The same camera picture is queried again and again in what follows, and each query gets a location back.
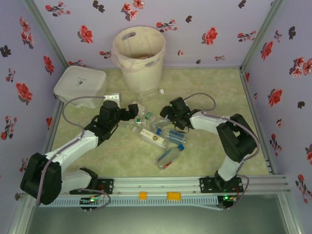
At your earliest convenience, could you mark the bottle with colourful white label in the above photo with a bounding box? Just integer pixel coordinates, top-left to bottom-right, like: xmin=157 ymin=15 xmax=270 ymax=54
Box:
xmin=133 ymin=101 xmax=147 ymax=118

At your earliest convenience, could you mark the clear bottle green band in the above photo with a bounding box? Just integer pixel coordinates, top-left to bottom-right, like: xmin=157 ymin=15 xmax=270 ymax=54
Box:
xmin=118 ymin=117 xmax=147 ymax=130

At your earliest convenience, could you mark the circuit board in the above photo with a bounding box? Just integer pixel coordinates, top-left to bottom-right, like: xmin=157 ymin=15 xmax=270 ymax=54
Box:
xmin=217 ymin=194 xmax=237 ymax=211
xmin=79 ymin=196 xmax=102 ymax=208

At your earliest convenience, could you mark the clear bottle blue cap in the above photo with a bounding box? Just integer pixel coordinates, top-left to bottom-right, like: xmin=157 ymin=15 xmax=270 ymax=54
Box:
xmin=157 ymin=143 xmax=185 ymax=170
xmin=156 ymin=128 xmax=189 ymax=144

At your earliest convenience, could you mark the grey right arm cable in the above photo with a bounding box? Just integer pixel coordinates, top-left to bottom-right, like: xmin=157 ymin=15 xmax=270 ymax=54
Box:
xmin=184 ymin=92 xmax=260 ymax=212

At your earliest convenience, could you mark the white slotted cable duct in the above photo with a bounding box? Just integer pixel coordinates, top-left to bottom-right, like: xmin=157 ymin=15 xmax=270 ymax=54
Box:
xmin=32 ymin=196 xmax=218 ymax=208

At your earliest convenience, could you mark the clear bottle pale blue label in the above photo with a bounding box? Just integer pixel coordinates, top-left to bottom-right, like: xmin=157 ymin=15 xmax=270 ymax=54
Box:
xmin=150 ymin=114 xmax=172 ymax=131

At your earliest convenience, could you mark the tall square clear bottle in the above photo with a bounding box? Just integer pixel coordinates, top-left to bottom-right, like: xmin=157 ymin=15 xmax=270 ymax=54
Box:
xmin=132 ymin=126 xmax=169 ymax=150

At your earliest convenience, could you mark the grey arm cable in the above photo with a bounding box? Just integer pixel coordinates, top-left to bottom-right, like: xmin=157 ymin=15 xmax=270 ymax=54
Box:
xmin=35 ymin=96 xmax=112 ymax=212
xmin=184 ymin=92 xmax=260 ymax=212

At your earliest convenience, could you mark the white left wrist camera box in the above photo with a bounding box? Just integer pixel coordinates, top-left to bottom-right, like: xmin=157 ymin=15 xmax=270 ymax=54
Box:
xmin=103 ymin=92 xmax=122 ymax=102

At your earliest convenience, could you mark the aluminium frame post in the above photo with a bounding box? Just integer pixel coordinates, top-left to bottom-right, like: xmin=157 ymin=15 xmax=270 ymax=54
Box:
xmin=22 ymin=0 xmax=71 ymax=69
xmin=239 ymin=0 xmax=285 ymax=74

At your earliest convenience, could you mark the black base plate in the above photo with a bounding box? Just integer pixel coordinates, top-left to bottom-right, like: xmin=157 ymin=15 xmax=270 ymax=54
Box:
xmin=199 ymin=176 xmax=244 ymax=194
xmin=69 ymin=178 xmax=115 ymax=195

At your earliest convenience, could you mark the translucent plastic bin liner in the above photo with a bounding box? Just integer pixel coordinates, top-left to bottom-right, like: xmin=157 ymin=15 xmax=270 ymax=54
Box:
xmin=111 ymin=25 xmax=167 ymax=74

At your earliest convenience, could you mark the left circuit board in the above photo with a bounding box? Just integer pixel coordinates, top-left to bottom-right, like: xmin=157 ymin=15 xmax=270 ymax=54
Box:
xmin=79 ymin=196 xmax=102 ymax=208

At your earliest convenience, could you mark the beige waste bin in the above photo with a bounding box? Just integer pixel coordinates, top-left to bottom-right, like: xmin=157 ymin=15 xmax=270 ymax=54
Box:
xmin=112 ymin=25 xmax=167 ymax=93

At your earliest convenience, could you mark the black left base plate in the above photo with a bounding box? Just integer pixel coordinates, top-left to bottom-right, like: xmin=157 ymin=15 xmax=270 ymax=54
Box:
xmin=69 ymin=178 xmax=115 ymax=195

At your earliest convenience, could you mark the right circuit board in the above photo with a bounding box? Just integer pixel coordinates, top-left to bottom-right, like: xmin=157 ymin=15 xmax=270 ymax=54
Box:
xmin=217 ymin=194 xmax=237 ymax=211

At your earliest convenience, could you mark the grey left arm cable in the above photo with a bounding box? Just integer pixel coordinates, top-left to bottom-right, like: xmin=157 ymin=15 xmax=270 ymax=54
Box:
xmin=35 ymin=96 xmax=112 ymax=212

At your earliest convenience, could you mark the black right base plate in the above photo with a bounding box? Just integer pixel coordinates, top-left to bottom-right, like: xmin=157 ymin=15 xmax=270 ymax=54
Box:
xmin=199 ymin=176 xmax=244 ymax=194

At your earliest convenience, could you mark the white plastic storage box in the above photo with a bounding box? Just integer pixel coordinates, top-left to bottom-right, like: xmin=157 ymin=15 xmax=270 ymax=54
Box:
xmin=53 ymin=66 xmax=109 ymax=109

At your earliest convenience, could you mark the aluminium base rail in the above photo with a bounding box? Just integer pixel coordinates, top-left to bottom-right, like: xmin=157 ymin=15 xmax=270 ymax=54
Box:
xmin=23 ymin=175 xmax=291 ymax=195

